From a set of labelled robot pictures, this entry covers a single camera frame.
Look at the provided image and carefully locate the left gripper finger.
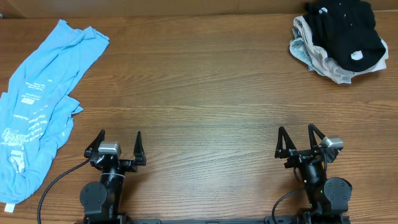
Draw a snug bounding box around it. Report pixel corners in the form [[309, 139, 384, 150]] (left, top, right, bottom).
[[84, 129, 105, 158], [134, 131, 147, 166]]

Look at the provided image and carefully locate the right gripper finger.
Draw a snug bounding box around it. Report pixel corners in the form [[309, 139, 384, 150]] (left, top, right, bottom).
[[275, 126, 297, 159], [308, 123, 326, 152]]

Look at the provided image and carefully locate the beige garment in pile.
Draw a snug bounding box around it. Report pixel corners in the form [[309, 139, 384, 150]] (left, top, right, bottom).
[[293, 16, 389, 84]]

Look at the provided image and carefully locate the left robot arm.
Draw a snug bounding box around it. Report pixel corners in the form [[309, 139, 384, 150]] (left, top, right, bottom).
[[80, 130, 147, 223]]

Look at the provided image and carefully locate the light blue printed t-shirt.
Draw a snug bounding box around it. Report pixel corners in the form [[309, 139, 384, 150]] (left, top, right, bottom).
[[1, 20, 109, 212]]

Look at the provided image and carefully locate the black garment on pile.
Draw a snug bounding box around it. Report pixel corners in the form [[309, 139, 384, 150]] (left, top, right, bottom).
[[304, 0, 386, 72]]

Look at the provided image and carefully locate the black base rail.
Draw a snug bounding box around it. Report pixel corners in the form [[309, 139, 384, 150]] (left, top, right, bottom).
[[75, 216, 351, 224]]

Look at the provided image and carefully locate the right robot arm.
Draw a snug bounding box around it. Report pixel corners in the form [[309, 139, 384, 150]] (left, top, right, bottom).
[[271, 124, 353, 224]]

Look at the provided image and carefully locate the grey-blue garment in pile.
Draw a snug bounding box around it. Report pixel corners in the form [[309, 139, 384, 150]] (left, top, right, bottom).
[[289, 28, 324, 76]]

